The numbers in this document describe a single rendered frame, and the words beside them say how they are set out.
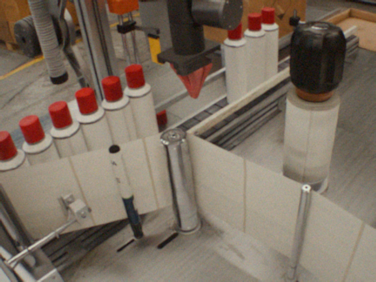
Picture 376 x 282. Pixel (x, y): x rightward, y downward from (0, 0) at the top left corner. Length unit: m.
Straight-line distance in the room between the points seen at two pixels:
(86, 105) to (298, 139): 0.35
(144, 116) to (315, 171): 0.32
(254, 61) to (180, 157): 0.46
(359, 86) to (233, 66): 0.44
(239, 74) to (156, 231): 0.42
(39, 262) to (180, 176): 0.24
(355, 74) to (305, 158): 0.64
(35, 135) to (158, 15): 2.79
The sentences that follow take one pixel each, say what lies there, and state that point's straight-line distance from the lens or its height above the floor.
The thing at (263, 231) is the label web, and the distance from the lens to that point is 0.54.
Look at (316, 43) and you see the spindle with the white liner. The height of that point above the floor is 1.17.
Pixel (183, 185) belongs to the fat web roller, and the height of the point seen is 0.99.
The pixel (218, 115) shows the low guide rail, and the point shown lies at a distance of 0.82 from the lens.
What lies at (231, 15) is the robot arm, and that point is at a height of 1.18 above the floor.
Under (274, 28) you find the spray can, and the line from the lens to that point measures 0.93.
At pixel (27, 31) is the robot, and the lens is 1.65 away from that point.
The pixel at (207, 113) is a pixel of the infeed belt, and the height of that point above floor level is 0.88.
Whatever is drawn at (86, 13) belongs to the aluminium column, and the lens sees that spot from 0.75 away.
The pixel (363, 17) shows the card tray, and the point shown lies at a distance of 1.72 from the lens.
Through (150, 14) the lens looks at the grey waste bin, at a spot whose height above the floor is 0.41.
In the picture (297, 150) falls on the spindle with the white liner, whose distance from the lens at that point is 0.62.
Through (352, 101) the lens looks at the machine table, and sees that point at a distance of 1.07.
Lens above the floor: 1.36
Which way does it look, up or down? 37 degrees down
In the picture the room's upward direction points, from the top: 7 degrees counter-clockwise
